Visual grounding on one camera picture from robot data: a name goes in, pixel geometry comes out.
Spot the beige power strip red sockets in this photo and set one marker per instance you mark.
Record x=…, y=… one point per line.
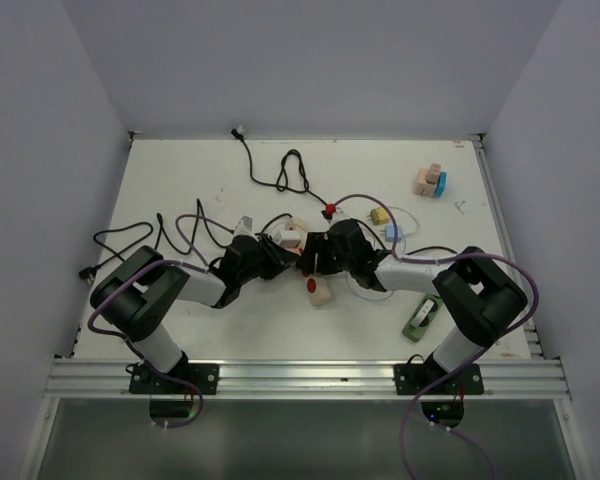
x=318, y=290

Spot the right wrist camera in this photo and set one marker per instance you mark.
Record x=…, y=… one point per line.
x=333, y=214

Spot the yellow charger plug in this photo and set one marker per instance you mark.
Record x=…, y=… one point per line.
x=379, y=216

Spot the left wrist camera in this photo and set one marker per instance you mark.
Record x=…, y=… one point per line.
x=244, y=227

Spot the green power strip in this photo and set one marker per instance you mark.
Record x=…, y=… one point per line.
x=422, y=318

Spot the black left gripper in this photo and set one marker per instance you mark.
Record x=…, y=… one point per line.
x=278, y=257

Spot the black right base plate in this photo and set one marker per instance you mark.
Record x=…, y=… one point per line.
x=411, y=379

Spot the beige cube socket adapter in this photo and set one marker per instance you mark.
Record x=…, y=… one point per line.
x=421, y=187

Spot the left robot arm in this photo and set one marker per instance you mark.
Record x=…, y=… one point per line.
x=138, y=294

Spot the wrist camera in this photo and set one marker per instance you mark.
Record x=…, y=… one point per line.
x=333, y=214
x=244, y=227

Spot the aluminium front rail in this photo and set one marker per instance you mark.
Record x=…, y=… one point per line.
x=534, y=379

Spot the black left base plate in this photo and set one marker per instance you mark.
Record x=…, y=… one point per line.
x=182, y=379

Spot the black wall plug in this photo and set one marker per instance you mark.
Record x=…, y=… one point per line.
x=238, y=133

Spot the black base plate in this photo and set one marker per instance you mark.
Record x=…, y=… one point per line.
x=182, y=379
x=411, y=379

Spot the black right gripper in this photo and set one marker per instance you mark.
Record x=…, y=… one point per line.
x=317, y=242

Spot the blue USB charger cube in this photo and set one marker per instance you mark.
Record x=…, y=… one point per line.
x=393, y=233

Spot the white USB charger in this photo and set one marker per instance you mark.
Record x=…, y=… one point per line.
x=287, y=238

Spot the brown plug on adapter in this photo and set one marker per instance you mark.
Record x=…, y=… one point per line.
x=433, y=173

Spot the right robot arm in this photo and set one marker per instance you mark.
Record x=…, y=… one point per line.
x=481, y=298

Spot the blue round adapter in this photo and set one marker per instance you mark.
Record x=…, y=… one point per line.
x=441, y=185

